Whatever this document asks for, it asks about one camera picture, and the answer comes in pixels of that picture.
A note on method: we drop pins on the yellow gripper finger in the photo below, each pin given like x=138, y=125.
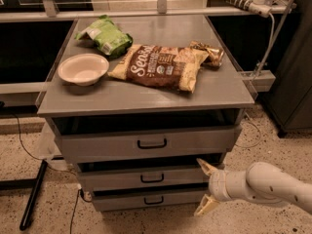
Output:
x=207, y=204
x=206, y=167

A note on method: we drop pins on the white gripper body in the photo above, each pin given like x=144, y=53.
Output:
x=215, y=185

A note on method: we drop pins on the grey drawer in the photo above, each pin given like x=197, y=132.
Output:
x=141, y=178
x=147, y=144
x=149, y=199

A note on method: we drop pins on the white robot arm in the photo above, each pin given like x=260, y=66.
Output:
x=261, y=183

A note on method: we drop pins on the grey bottom drawer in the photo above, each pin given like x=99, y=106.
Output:
x=149, y=199

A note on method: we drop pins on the grey drawer cabinet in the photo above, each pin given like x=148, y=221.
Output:
x=112, y=106

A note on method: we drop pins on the grey top drawer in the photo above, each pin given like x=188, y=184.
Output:
x=147, y=144

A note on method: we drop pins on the brown Sensible chips bag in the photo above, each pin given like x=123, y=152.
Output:
x=160, y=67

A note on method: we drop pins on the dark cabinet at right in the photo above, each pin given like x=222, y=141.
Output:
x=289, y=101

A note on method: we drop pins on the white bowl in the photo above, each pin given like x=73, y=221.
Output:
x=83, y=70

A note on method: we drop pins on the green snack bag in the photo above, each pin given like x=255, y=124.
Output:
x=108, y=38

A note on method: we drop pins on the white power strip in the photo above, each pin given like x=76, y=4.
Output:
x=257, y=7

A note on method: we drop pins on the black floor stand bar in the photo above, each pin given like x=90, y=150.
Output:
x=34, y=184

